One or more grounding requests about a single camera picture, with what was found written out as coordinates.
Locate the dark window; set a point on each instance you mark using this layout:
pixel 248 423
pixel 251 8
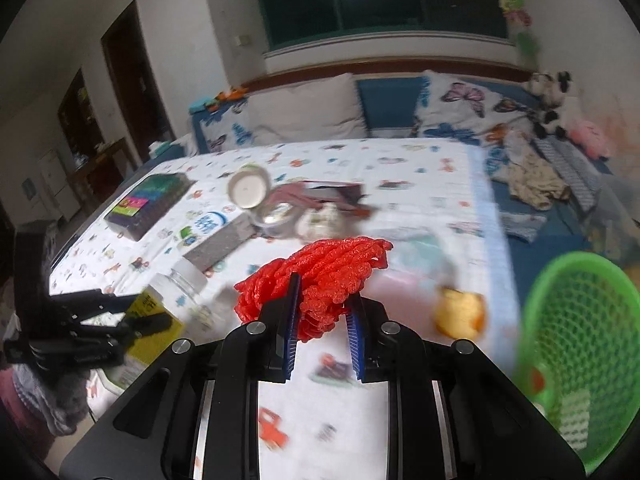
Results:
pixel 380 0

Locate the clear plastic cup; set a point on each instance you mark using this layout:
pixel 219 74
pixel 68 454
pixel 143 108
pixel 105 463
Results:
pixel 275 220

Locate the black marker pen case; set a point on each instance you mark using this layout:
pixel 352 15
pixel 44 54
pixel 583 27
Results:
pixel 145 205

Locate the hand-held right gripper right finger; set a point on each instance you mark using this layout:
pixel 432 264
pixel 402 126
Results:
pixel 356 342

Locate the small butterfly print pillow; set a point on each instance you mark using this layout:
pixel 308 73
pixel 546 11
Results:
pixel 225 130

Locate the dark bookshelf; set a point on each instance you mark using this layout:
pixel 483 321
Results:
pixel 80 115

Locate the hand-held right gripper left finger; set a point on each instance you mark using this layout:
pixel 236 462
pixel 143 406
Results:
pixel 290 332

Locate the red knitted fabric bundle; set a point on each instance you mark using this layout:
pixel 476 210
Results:
pixel 325 265

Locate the beige patterned clothing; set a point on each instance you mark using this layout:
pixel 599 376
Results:
pixel 535 180

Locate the pink plush toy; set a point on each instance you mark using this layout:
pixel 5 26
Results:
pixel 590 140

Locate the white tissue box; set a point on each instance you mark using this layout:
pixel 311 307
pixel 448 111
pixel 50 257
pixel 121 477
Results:
pixel 215 235

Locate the yellow packet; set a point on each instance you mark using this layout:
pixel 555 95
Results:
pixel 161 354

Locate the hanging green toy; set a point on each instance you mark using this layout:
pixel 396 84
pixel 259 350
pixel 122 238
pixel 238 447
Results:
pixel 517 15

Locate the blue bed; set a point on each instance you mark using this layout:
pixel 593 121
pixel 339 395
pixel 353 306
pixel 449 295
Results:
pixel 387 105

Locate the striped grey sock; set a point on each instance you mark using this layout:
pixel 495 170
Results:
pixel 522 227

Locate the dark red wrapper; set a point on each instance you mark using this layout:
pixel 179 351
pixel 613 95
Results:
pixel 295 195

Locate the crumpled white paper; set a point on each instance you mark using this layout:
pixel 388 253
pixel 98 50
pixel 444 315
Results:
pixel 320 222

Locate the green plastic basket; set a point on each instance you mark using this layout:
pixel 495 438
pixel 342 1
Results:
pixel 550 305

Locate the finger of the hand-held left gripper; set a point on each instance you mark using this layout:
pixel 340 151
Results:
pixel 135 329
pixel 105 299

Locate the dark wooden door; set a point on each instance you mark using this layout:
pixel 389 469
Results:
pixel 135 80

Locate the wooden desk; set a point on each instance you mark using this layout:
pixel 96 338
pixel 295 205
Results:
pixel 100 165

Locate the orange toy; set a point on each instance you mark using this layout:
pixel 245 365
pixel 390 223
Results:
pixel 230 96

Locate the pale green paper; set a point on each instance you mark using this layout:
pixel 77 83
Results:
pixel 417 252

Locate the clear plastic bottle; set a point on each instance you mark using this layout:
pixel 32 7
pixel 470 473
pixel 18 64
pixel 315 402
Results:
pixel 175 290

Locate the white cabinet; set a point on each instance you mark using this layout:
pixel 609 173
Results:
pixel 57 185

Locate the large butterfly print pillow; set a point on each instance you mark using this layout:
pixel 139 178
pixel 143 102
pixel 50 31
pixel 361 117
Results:
pixel 465 105

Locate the grey patterned cloth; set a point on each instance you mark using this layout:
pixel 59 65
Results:
pixel 575 170

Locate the beige pillow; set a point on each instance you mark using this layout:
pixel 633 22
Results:
pixel 305 110

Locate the white paper cup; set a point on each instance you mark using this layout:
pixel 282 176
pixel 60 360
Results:
pixel 247 187

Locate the printed white blanket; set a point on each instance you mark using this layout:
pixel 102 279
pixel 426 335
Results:
pixel 400 195

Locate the black and white plush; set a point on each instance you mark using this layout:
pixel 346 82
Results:
pixel 550 100

